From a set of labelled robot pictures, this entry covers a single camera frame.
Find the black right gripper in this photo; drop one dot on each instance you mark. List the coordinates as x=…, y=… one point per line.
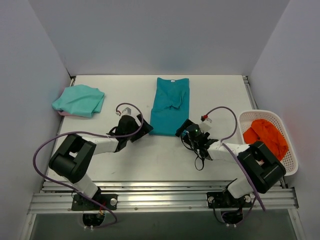
x=184, y=129

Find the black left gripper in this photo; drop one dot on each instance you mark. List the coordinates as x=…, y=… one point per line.
x=139, y=129

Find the teal t-shirt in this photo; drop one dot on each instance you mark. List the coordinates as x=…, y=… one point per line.
x=171, y=106

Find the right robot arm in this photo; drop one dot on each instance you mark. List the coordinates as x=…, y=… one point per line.
x=261, y=168

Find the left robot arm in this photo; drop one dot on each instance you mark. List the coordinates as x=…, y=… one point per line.
x=73, y=157

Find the mint green folded t-shirt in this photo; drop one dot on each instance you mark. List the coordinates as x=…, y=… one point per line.
x=80, y=100

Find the orange t-shirt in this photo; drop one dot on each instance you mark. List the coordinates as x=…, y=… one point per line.
x=264, y=131

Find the pink folded t-shirt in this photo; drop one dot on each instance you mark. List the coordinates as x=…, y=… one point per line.
x=64, y=113

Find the white perforated plastic basket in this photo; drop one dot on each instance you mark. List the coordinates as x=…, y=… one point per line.
x=247, y=117

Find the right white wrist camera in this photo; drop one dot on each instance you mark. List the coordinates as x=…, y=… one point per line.
x=206, y=123

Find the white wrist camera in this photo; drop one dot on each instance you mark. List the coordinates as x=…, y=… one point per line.
x=125, y=112
x=206, y=123

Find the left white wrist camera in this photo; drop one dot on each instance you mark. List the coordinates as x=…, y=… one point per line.
x=125, y=112

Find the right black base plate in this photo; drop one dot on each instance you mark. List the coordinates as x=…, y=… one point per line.
x=224, y=200

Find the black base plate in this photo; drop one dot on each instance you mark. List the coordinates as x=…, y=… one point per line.
x=80, y=203
x=224, y=200

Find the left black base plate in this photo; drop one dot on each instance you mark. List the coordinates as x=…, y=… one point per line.
x=80, y=203

